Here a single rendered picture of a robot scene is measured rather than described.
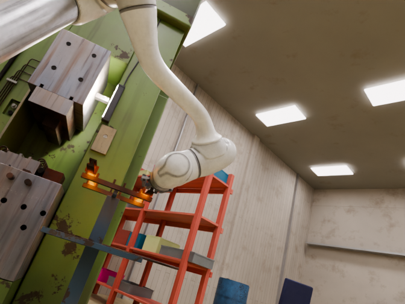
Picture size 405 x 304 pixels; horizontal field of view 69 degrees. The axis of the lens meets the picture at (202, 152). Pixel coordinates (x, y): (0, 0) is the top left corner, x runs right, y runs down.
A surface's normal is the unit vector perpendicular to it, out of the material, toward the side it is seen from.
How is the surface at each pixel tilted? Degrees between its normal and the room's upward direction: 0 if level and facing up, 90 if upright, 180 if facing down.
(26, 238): 90
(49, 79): 90
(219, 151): 105
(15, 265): 90
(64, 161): 90
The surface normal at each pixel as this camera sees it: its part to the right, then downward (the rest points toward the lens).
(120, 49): 0.36, -0.29
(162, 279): 0.70, -0.10
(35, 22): 0.90, 0.15
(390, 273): -0.66, -0.47
